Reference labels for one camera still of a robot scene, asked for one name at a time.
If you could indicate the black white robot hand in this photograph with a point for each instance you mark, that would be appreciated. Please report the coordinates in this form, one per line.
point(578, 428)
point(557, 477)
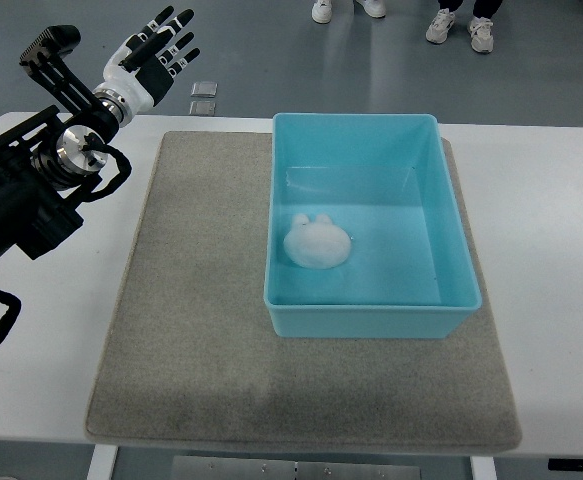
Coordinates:
point(143, 69)

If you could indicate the white bunny toy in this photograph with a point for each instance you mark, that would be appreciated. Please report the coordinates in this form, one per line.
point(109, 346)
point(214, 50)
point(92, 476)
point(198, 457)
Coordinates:
point(316, 244)

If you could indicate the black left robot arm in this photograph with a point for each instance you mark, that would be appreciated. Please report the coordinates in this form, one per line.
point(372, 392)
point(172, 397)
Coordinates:
point(48, 167)

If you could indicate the blue plastic box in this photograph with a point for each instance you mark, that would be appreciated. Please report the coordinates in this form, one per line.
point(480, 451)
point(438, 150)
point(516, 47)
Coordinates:
point(385, 180)

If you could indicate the upper metal floor plate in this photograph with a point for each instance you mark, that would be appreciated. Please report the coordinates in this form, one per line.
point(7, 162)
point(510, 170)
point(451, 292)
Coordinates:
point(204, 89)

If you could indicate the metal floor plate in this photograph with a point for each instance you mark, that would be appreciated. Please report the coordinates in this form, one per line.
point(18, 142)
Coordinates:
point(204, 89)
point(202, 108)

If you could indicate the lower metal floor plate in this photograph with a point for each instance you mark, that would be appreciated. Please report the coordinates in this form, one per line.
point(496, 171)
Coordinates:
point(202, 108)

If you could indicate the white sneaker far left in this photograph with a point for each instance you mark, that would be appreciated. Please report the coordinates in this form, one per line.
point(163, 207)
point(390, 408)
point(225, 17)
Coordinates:
point(321, 12)

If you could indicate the grey felt mat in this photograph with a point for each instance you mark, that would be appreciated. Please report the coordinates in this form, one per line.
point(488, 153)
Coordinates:
point(191, 358)

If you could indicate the white sneaker far right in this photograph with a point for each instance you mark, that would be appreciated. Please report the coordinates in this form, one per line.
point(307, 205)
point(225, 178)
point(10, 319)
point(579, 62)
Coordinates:
point(480, 31)

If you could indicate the white left table leg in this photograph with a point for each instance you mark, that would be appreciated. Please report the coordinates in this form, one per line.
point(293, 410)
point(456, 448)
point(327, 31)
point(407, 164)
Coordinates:
point(102, 462)

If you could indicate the white table leg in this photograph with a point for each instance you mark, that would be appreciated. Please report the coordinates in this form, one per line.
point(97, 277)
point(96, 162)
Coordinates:
point(483, 468)
point(102, 462)

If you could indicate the white right table leg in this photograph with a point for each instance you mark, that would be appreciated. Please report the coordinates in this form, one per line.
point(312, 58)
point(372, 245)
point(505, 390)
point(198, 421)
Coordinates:
point(483, 468)

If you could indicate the black table control panel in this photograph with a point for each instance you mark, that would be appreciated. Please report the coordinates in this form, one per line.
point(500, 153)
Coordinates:
point(565, 464)

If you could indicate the metal bracket under table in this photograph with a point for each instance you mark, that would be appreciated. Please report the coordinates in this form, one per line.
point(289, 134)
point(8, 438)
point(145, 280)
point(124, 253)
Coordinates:
point(197, 467)

